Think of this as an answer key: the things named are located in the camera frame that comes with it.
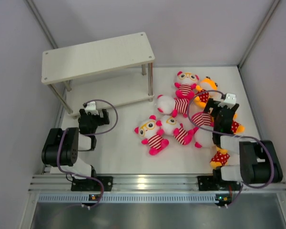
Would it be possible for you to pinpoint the pink panda plush with glasses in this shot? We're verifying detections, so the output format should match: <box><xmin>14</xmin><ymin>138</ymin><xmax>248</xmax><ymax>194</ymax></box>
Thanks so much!
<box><xmin>158</xmin><ymin>115</ymin><xmax>194</xmax><ymax>146</ymax></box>

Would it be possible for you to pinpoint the pink panda plush face down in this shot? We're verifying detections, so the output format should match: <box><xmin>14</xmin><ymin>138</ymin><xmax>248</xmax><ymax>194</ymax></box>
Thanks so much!
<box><xmin>156</xmin><ymin>94</ymin><xmax>189</xmax><ymax>117</ymax></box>

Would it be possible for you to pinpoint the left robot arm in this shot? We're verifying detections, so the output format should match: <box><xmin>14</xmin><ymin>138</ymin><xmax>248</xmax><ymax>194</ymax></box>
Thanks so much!
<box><xmin>41</xmin><ymin>109</ymin><xmax>110</xmax><ymax>191</ymax></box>

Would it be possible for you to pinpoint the pink panda plush under arm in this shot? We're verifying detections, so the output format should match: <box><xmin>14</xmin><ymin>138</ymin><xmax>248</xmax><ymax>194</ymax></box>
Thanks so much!
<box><xmin>192</xmin><ymin>112</ymin><xmax>214</xmax><ymax>148</ymax></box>

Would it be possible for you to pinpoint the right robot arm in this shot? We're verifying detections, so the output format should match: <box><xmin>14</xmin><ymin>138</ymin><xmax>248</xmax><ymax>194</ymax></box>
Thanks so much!
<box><xmin>204</xmin><ymin>97</ymin><xmax>283</xmax><ymax>185</ymax></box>

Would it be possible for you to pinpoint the white two-tier shelf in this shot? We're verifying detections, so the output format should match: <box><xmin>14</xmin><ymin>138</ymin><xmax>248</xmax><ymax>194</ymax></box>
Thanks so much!
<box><xmin>41</xmin><ymin>32</ymin><xmax>155</xmax><ymax>117</ymax></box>

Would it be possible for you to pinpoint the orange plush middle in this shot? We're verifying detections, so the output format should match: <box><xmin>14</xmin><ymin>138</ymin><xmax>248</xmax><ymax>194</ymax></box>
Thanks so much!
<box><xmin>231</xmin><ymin>114</ymin><xmax>245</xmax><ymax>134</ymax></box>

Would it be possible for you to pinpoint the orange plush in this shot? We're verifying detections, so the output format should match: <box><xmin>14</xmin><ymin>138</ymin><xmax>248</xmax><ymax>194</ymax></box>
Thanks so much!
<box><xmin>231</xmin><ymin>114</ymin><xmax>245</xmax><ymax>134</ymax></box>
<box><xmin>194</xmin><ymin>76</ymin><xmax>218</xmax><ymax>108</ymax></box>
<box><xmin>210</xmin><ymin>147</ymin><xmax>230</xmax><ymax>169</ymax></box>

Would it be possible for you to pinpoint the orange plush top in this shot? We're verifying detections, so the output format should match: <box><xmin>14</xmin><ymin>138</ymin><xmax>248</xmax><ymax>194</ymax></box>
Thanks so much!
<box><xmin>194</xmin><ymin>76</ymin><xmax>218</xmax><ymax>108</ymax></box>

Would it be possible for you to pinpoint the orange plush bottom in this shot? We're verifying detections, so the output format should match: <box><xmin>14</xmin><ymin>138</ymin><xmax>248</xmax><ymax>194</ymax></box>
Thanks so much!
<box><xmin>210</xmin><ymin>147</ymin><xmax>230</xmax><ymax>169</ymax></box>

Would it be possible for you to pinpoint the pink panda plush top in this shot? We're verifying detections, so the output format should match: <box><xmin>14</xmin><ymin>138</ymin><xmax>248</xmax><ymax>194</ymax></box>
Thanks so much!
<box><xmin>174</xmin><ymin>71</ymin><xmax>200</xmax><ymax>100</ymax></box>

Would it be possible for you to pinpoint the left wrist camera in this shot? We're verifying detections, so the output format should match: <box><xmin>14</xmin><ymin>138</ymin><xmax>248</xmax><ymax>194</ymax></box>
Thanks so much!
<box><xmin>85</xmin><ymin>101</ymin><xmax>97</xmax><ymax>111</ymax></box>

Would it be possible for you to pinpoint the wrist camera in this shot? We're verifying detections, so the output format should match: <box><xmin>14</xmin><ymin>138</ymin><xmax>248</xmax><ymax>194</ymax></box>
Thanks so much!
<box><xmin>220</xmin><ymin>93</ymin><xmax>236</xmax><ymax>107</ymax></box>
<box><xmin>85</xmin><ymin>101</ymin><xmax>97</xmax><ymax>111</ymax></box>

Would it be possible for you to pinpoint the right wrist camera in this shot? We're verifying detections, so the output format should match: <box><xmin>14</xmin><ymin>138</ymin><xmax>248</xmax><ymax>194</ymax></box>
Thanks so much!
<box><xmin>220</xmin><ymin>93</ymin><xmax>236</xmax><ymax>107</ymax></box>

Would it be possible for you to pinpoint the wall corner metal strip right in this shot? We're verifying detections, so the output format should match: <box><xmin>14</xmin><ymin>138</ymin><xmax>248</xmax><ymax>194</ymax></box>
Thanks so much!
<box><xmin>237</xmin><ymin>0</ymin><xmax>281</xmax><ymax>70</ymax></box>

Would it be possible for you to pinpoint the wall corner metal strip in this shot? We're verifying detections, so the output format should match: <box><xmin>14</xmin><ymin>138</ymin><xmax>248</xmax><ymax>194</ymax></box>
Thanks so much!
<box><xmin>25</xmin><ymin>0</ymin><xmax>58</xmax><ymax>49</ymax></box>
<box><xmin>237</xmin><ymin>0</ymin><xmax>281</xmax><ymax>70</ymax></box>

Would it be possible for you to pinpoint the left black mount plate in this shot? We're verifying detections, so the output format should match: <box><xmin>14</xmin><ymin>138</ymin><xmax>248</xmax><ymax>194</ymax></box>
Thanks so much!
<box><xmin>71</xmin><ymin>176</ymin><xmax>113</xmax><ymax>192</ymax></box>

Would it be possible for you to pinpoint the black mount plate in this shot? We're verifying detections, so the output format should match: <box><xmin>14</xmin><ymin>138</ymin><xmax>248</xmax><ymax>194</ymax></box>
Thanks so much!
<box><xmin>71</xmin><ymin>176</ymin><xmax>113</xmax><ymax>192</ymax></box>
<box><xmin>197</xmin><ymin>176</ymin><xmax>220</xmax><ymax>191</ymax></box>

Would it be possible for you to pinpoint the right black mount plate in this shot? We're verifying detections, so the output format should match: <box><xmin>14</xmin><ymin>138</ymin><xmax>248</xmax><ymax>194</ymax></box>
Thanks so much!
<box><xmin>197</xmin><ymin>176</ymin><xmax>220</xmax><ymax>191</ymax></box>

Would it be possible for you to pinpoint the aluminium rail base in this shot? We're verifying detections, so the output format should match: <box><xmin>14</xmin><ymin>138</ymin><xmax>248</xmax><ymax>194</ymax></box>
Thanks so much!
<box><xmin>28</xmin><ymin>173</ymin><xmax>286</xmax><ymax>193</ymax></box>

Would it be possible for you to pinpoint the grey slotted cable duct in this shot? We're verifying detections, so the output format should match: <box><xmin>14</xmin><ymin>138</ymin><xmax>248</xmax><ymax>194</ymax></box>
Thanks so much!
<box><xmin>38</xmin><ymin>193</ymin><xmax>223</xmax><ymax>204</ymax></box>

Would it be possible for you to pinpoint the wall corner metal strip left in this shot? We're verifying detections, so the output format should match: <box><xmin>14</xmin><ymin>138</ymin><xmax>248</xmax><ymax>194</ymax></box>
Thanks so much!
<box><xmin>25</xmin><ymin>0</ymin><xmax>58</xmax><ymax>49</ymax></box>

